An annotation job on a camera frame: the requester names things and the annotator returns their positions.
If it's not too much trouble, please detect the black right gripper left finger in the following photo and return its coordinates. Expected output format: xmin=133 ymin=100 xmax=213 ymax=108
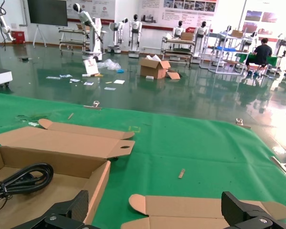
xmin=11 ymin=189 xmax=94 ymax=229

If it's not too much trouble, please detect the white wall display panel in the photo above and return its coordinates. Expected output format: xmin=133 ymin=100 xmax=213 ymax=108
xmin=66 ymin=0 xmax=116 ymax=22

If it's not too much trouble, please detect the large open cardboard carton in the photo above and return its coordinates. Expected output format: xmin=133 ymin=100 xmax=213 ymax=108
xmin=140 ymin=54 xmax=182 ymax=80

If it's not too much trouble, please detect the silver binder clip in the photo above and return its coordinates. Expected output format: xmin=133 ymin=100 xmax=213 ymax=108
xmin=235 ymin=117 xmax=252 ymax=130
xmin=270 ymin=156 xmax=286 ymax=177
xmin=83 ymin=100 xmax=102 ymax=110

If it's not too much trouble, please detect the seated person black shirt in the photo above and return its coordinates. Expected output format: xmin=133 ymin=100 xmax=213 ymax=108
xmin=245 ymin=37 xmax=273 ymax=77

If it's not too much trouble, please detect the white wheeled cabinet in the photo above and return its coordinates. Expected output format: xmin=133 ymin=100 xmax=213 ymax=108
xmin=0 ymin=57 xmax=13 ymax=90

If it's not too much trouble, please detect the wall poster board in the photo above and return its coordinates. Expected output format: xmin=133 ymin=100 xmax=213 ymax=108
xmin=138 ymin=0 xmax=220 ymax=27

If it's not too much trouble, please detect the white metal workbench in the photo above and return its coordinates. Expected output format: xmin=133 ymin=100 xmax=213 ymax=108
xmin=58 ymin=23 xmax=91 ymax=52

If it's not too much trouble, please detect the cardboard box full of cables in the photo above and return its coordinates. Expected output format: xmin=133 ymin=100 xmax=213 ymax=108
xmin=120 ymin=193 xmax=286 ymax=229

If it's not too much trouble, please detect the white pink paper bag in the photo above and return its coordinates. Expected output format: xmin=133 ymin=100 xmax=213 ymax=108
xmin=82 ymin=59 xmax=99 ymax=76

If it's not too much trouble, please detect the black power cable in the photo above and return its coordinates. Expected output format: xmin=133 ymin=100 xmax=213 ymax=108
xmin=0 ymin=163 xmax=54 ymax=214

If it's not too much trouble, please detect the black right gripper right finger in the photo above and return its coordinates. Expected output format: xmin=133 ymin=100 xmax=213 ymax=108
xmin=221 ymin=191 xmax=286 ymax=229

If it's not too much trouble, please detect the red box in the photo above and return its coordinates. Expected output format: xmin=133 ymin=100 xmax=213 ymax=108
xmin=11 ymin=31 xmax=26 ymax=45

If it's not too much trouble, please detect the clear plastic wrap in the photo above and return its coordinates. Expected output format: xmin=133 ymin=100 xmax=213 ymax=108
xmin=97 ymin=59 xmax=122 ymax=71

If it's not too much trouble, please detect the white easel stand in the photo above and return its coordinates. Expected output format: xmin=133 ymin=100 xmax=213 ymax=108
xmin=32 ymin=23 xmax=48 ymax=48

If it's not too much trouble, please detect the black wall screen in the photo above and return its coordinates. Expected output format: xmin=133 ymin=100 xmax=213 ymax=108
xmin=27 ymin=0 xmax=69 ymax=27

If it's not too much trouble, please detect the green table cloth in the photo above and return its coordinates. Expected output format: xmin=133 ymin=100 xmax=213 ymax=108
xmin=0 ymin=92 xmax=286 ymax=229

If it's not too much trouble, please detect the white frame rack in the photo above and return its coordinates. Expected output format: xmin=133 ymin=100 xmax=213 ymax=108
xmin=200 ymin=30 xmax=251 ymax=75

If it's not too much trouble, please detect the leaning white humanoid robot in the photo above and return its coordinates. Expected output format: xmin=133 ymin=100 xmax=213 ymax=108
xmin=73 ymin=3 xmax=103 ymax=62

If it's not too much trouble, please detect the cardboard box with holed flap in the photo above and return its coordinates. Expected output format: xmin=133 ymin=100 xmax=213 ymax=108
xmin=0 ymin=118 xmax=136 ymax=229

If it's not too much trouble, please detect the metal shelf rack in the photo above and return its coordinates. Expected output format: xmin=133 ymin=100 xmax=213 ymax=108
xmin=161 ymin=33 xmax=196 ymax=64

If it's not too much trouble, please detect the green covered table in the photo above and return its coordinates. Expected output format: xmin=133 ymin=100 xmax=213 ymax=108
xmin=235 ymin=52 xmax=285 ymax=72

